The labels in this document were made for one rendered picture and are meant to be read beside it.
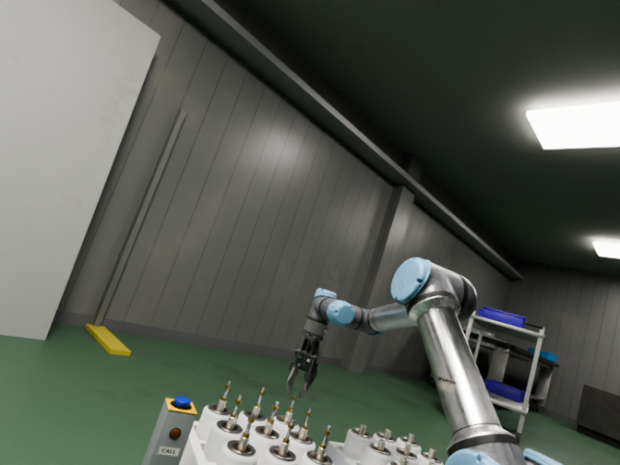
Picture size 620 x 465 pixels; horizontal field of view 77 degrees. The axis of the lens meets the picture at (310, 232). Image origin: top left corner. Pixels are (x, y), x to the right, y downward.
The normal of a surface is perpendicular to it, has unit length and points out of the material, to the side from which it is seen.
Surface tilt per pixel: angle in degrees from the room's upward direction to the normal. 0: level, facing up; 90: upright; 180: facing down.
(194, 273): 90
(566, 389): 90
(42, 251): 82
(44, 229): 82
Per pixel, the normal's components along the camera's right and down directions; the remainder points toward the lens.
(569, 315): -0.66, -0.33
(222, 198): 0.69, 0.11
